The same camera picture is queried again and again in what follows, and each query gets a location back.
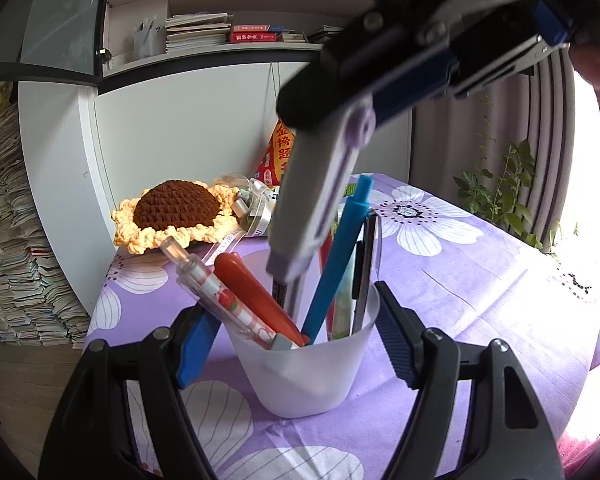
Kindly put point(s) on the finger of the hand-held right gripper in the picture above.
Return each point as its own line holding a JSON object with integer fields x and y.
{"x": 340, "y": 60}
{"x": 415, "y": 87}

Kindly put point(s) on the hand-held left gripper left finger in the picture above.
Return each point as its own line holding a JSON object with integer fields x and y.
{"x": 197, "y": 345}

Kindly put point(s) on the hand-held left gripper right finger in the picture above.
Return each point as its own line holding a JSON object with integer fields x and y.
{"x": 397, "y": 340}

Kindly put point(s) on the pink checked pen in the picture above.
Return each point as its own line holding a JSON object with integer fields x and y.
{"x": 215, "y": 290}

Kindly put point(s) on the pale green pen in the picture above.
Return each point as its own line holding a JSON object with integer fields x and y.
{"x": 344, "y": 300}

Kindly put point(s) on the orange pen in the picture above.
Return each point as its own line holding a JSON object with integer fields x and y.
{"x": 255, "y": 300}

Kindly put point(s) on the black utility knife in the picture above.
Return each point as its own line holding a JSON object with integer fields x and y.
{"x": 365, "y": 270}

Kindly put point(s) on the blue pen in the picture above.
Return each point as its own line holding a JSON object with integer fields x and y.
{"x": 337, "y": 260}

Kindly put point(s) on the red pen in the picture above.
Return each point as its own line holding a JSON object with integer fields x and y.
{"x": 326, "y": 265}

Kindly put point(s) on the frosted plastic cup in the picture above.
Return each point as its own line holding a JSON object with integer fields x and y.
{"x": 300, "y": 380}

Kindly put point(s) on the clear gel pen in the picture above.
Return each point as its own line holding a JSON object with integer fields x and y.
{"x": 294, "y": 300}

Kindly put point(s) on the grey purple marker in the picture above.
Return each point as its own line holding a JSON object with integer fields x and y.
{"x": 310, "y": 195}

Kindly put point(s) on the stack of red books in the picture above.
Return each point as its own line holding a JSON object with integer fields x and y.
{"x": 255, "y": 34}

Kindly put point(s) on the purple floral tablecloth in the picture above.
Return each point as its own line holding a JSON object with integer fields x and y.
{"x": 480, "y": 285}

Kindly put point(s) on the red triangular pouch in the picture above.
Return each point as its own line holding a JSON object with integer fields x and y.
{"x": 277, "y": 155}

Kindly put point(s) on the crochet sunflower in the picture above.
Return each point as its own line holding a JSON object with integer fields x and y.
{"x": 175, "y": 205}

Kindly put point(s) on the green leafy plant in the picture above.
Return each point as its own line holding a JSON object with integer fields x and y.
{"x": 510, "y": 195}

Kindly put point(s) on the white ribbon flower wrap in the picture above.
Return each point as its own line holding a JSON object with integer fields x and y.
{"x": 252, "y": 205}

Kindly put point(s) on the white bookcase cabinet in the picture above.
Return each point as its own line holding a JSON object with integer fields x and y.
{"x": 180, "y": 125}

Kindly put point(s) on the clear pen holder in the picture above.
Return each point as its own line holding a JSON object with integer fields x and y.
{"x": 145, "y": 35}

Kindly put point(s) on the tall pile of paper booklets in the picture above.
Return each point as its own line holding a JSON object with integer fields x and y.
{"x": 15, "y": 260}

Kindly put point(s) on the pink clothing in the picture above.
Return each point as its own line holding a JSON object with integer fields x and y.
{"x": 580, "y": 452}

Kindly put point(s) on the dark glass cabinet door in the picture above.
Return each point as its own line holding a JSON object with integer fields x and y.
{"x": 65, "y": 15}

